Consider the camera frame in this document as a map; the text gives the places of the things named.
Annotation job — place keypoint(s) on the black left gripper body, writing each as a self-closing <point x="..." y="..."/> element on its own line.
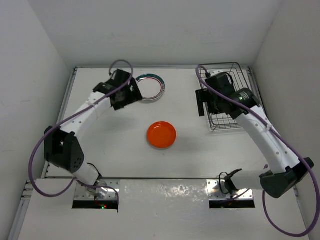
<point x="126" y="98"/>

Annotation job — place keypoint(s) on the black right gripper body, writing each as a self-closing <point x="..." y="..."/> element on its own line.
<point x="213" y="105"/>

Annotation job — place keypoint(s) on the plain white plate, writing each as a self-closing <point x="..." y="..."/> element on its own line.
<point x="152" y="87"/>

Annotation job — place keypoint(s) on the orange plastic plate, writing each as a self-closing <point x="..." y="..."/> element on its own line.
<point x="161" y="135"/>

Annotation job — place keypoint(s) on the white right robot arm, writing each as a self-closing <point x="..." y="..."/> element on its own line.
<point x="238" y="179"/>

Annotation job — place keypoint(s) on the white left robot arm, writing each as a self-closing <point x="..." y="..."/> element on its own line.
<point x="62" y="145"/>

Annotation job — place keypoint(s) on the grey wire dish rack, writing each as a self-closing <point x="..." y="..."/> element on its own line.
<point x="242" y="78"/>

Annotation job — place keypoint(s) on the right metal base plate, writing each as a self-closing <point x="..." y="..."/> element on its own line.
<point x="217" y="192"/>

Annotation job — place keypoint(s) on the metal base plate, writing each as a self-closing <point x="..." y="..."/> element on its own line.
<point x="106" y="192"/>
<point x="217" y="192"/>

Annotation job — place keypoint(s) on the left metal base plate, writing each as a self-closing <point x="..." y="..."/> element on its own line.
<point x="106" y="192"/>

